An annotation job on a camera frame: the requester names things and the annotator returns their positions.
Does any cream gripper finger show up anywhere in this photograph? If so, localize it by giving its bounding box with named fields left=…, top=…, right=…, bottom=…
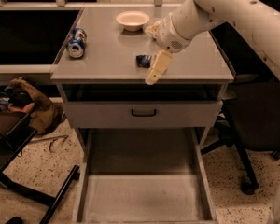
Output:
left=145, top=50, right=172, bottom=85
left=145, top=21, right=161, bottom=39

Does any blue rxbar wrapper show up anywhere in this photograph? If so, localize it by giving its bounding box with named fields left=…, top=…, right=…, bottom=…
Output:
left=136, top=55, right=152, bottom=68

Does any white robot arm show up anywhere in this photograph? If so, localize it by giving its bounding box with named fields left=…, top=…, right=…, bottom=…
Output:
left=146, top=0, right=280, bottom=85

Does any closed grey upper drawer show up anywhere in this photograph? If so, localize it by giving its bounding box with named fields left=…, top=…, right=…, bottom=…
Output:
left=63, top=101, right=222, bottom=129

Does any grey metal drawer cabinet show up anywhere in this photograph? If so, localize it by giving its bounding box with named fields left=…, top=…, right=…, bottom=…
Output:
left=51, top=6, right=233, bottom=144

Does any open grey lower drawer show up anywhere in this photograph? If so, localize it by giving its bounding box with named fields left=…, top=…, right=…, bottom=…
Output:
left=71, top=128, right=218, bottom=224

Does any white paper bowl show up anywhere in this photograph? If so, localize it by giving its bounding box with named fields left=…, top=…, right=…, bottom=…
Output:
left=116, top=11, right=150, bottom=32

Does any blue pepsi can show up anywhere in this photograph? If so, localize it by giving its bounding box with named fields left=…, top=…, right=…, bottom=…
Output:
left=66, top=28, right=87, bottom=59

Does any black office chair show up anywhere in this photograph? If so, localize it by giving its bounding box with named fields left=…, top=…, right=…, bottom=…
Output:
left=200, top=25, right=280, bottom=196

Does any brown cloth bag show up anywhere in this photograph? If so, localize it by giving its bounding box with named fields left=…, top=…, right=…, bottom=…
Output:
left=5, top=77, right=63, bottom=135

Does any black side table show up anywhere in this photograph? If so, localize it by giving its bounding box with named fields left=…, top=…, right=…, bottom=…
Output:
left=0, top=112, right=79, bottom=224

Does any black drawer handle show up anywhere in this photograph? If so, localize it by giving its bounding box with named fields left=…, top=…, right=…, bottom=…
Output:
left=131, top=109, right=157, bottom=118

